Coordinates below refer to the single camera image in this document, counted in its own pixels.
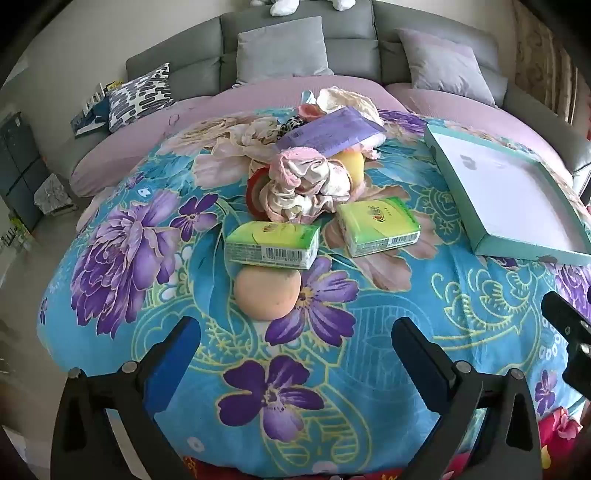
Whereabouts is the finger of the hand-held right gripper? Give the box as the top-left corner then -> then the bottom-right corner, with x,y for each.
541,291 -> 591,402

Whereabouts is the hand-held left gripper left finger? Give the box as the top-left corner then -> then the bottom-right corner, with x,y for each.
51,316 -> 202,480

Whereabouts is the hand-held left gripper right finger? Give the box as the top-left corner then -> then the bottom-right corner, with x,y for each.
392,316 -> 543,480

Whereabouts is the orange egg-shaped sponge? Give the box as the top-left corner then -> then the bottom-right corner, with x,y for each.
233,267 -> 302,320

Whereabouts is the green tissue pack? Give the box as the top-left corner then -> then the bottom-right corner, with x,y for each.
335,196 -> 421,258
225,220 -> 321,271

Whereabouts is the teal box lid tray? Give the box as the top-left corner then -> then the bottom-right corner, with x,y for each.
424,124 -> 591,266

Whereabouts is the red tape roll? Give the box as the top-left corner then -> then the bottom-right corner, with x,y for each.
246,167 -> 273,217

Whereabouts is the floral cloth with pink trim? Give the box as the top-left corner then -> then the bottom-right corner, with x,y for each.
259,148 -> 365,222

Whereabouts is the yellow sponge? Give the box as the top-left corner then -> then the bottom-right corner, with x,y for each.
336,150 -> 368,188

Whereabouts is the purple plastic packet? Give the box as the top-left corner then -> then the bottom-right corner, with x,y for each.
276,106 -> 386,160

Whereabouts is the leopard print scrunchie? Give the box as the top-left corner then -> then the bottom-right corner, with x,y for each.
277,115 -> 305,139

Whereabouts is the cream lace cloth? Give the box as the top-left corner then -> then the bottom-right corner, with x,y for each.
318,87 -> 384,130

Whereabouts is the floral blanket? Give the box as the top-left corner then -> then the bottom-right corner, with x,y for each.
37,105 -> 591,480

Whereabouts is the white patterned bag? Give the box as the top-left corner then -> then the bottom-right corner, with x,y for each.
34,173 -> 77,217

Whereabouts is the green and white package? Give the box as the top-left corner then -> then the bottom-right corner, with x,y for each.
0,215 -> 28,250

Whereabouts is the pink sofa seat cover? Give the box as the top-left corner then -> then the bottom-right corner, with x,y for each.
385,83 -> 578,185
69,74 -> 407,199

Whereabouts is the dark grey cabinet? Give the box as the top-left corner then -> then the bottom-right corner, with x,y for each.
0,111 -> 49,232

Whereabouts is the blue book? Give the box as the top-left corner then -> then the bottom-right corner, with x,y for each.
71,99 -> 112,137

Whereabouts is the white pillow with dark print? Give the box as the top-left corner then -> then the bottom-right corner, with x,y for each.
107,62 -> 177,134

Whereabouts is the beige patterned curtain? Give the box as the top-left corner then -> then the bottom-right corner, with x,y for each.
510,0 -> 591,144

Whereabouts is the white and yellow booklet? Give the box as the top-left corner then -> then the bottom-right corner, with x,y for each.
83,81 -> 124,112

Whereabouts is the grey and pink pillow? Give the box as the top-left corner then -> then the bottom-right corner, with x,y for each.
394,28 -> 499,108

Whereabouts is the plain grey pillow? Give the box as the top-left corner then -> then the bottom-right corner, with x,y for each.
236,16 -> 334,86

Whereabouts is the grey sofa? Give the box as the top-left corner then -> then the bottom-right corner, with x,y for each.
69,0 -> 591,195

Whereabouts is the white plush toy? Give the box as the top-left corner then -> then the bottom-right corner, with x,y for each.
252,0 -> 356,17

